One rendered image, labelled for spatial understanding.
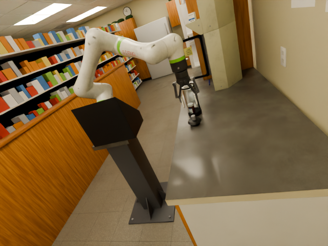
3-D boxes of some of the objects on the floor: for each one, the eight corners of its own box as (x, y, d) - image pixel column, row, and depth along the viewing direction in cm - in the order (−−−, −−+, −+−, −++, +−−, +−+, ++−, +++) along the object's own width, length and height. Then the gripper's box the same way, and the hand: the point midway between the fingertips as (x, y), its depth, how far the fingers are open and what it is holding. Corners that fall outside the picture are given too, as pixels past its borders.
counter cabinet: (247, 116, 268) (240, 57, 227) (338, 298, 96) (377, 193, 55) (203, 124, 288) (190, 71, 247) (214, 288, 116) (174, 205, 75)
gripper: (197, 63, 100) (206, 99, 111) (164, 73, 107) (175, 106, 117) (197, 66, 94) (207, 104, 105) (162, 77, 100) (174, 112, 111)
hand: (189, 101), depth 110 cm, fingers open, 7 cm apart
